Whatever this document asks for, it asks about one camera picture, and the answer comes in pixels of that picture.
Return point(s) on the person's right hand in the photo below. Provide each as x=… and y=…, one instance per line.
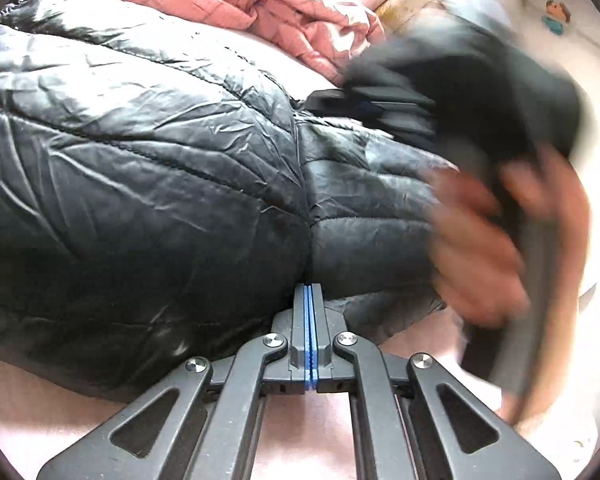
x=475, y=255

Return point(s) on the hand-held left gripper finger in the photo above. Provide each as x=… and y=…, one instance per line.
x=314, y=320
x=306, y=320

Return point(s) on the person's right forearm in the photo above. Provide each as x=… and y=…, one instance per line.
x=572, y=340

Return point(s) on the colourful cartoon figure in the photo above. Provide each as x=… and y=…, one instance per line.
x=557, y=16

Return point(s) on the black puffer jacket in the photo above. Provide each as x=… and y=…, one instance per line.
x=130, y=160

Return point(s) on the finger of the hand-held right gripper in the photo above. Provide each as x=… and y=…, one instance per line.
x=375, y=110

